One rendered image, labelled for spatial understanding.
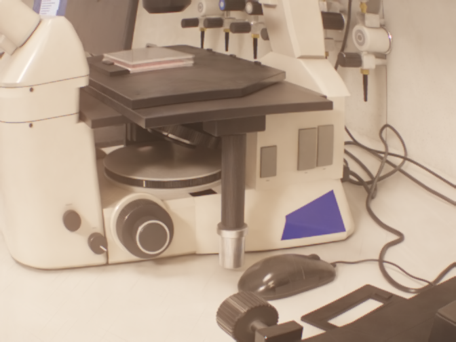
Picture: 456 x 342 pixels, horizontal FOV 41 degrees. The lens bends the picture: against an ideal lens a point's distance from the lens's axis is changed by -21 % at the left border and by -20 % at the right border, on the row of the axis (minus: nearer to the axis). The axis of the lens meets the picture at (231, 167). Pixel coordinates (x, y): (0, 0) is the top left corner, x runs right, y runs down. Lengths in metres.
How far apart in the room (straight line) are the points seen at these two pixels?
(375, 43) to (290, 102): 0.58
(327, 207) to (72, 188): 0.32
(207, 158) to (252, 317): 0.45
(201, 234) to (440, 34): 0.59
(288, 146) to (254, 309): 0.41
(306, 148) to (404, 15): 0.49
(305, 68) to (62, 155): 0.34
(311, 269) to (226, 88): 0.20
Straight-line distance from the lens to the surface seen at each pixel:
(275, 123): 0.84
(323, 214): 0.88
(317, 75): 0.90
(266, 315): 0.49
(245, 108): 0.70
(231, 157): 0.75
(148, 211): 0.77
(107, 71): 0.84
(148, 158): 0.90
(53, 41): 0.72
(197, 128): 0.86
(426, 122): 1.25
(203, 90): 0.72
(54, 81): 0.73
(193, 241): 0.84
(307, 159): 0.88
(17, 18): 0.75
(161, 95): 0.70
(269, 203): 0.85
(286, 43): 0.94
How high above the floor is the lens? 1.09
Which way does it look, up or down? 17 degrees down
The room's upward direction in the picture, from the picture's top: 1 degrees clockwise
